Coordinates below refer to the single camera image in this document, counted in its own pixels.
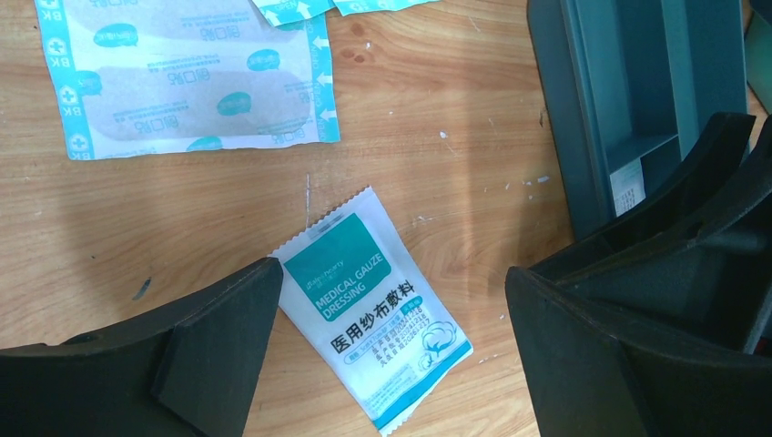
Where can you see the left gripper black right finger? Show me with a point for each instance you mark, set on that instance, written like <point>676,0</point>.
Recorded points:
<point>598,369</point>

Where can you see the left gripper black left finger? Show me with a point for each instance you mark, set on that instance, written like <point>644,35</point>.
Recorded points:
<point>187,368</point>

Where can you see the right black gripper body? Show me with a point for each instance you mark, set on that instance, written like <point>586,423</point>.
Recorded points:
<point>697,255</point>

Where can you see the teal white sachet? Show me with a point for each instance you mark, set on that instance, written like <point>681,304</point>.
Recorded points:
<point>355,293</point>
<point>628,186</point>

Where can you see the teal medicine box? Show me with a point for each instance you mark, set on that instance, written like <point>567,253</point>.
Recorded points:
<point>758,51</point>

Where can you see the dark teal divided tray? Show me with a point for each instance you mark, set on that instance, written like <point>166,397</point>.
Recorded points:
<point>632,79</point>

